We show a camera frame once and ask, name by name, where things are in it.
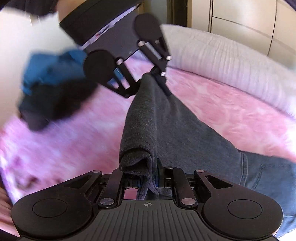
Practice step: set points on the grey striped duvet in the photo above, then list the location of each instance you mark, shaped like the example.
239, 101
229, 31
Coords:
229, 62

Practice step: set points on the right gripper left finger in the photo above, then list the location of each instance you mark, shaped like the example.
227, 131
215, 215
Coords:
113, 189

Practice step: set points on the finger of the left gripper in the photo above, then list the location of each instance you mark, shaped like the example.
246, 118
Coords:
156, 51
122, 81

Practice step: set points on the person's left hand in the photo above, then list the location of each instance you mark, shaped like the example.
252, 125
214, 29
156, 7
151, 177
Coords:
4, 199

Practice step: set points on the blue denim jeans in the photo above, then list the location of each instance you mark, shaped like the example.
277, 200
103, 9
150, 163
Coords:
49, 69

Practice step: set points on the dark purple garment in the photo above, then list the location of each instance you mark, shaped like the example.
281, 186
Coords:
48, 103

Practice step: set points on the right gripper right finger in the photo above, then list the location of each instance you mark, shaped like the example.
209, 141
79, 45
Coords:
175, 179

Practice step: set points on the dark grey trousers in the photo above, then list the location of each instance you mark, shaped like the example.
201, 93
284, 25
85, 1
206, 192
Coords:
160, 128

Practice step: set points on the cream wardrobe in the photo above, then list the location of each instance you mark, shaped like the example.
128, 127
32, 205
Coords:
265, 26

